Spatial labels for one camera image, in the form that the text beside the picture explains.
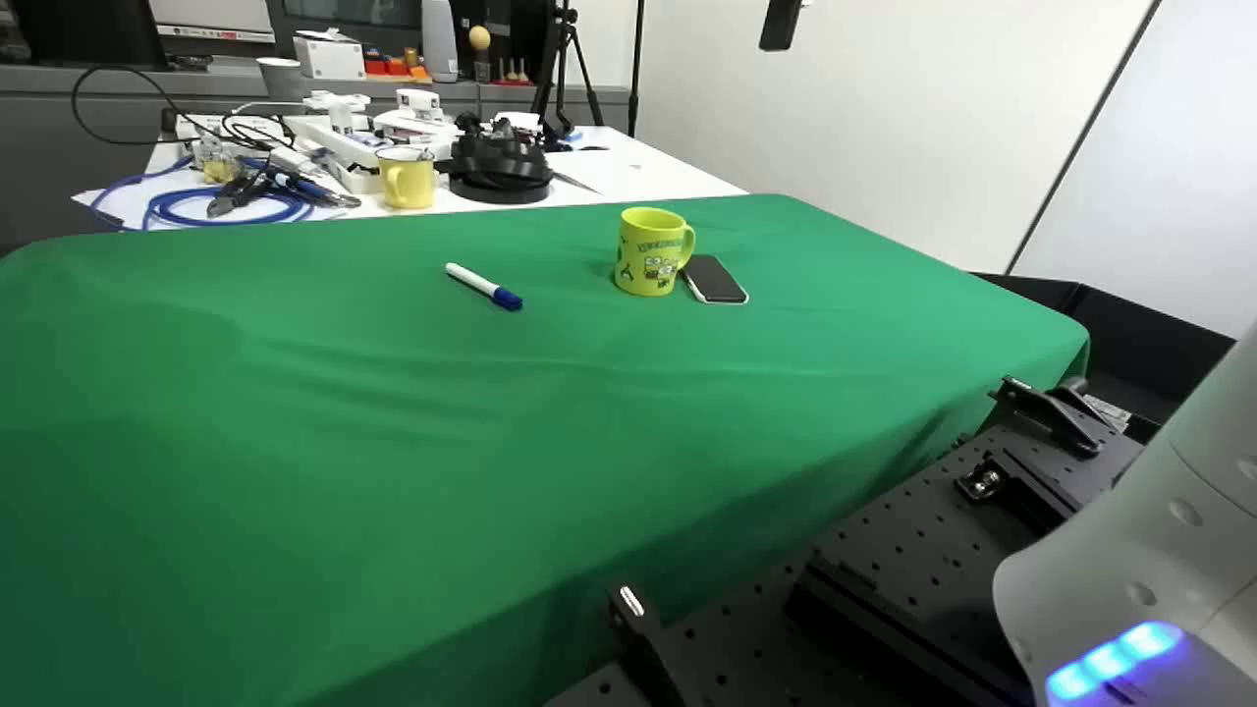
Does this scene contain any white marker blue cap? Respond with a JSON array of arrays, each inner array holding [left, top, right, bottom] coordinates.
[[439, 260, 525, 312]]

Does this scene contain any yellow-green cartoon mug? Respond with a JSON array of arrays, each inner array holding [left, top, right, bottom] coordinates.
[[608, 205, 701, 301]]

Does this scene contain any plain yellow mug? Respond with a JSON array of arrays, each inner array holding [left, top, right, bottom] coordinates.
[[377, 151, 439, 214]]

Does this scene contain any black smartphone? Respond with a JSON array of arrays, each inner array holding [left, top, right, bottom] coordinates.
[[680, 250, 753, 308]]

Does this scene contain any white side table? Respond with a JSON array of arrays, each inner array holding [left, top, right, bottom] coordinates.
[[71, 121, 750, 236]]

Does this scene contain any green table cloth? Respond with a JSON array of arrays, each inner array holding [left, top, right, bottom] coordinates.
[[0, 192, 1096, 707]]

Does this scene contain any black slanted stand pole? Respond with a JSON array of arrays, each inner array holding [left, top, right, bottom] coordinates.
[[623, 0, 647, 133]]

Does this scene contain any small white box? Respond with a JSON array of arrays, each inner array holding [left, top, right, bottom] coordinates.
[[292, 27, 369, 82]]

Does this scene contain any large dark screen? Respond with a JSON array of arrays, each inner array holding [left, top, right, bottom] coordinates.
[[266, 0, 430, 56]]

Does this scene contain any black coiled cable bundle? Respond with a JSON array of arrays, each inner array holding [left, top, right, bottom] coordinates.
[[443, 112, 559, 205]]

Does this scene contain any black camera tripod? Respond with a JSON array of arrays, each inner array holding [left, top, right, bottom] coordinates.
[[529, 0, 604, 133]]

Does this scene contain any black clamp bracket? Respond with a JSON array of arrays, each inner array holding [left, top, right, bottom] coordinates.
[[991, 374, 1130, 460]]

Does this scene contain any blue cable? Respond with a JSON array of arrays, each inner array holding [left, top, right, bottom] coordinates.
[[85, 151, 329, 236]]

